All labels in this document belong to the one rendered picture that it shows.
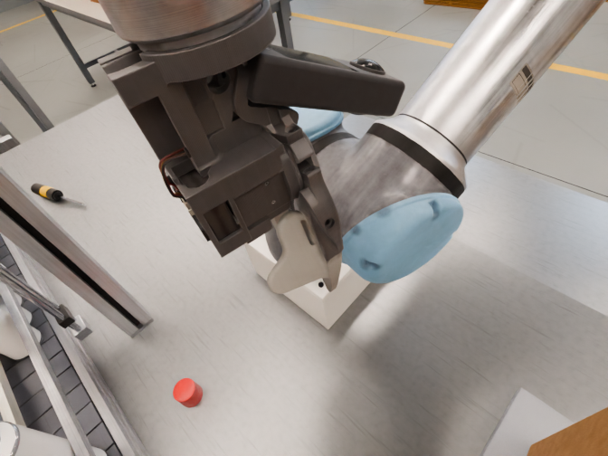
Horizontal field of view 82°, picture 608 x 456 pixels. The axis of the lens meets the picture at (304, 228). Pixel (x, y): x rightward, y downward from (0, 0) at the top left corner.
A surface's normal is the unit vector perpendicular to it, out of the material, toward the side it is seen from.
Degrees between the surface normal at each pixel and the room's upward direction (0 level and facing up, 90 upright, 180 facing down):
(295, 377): 0
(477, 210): 0
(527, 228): 0
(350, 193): 32
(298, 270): 71
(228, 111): 87
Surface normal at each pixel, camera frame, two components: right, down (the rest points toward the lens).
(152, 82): 0.54, 0.55
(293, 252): 0.47, 0.34
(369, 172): -0.50, -0.22
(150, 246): -0.14, -0.64
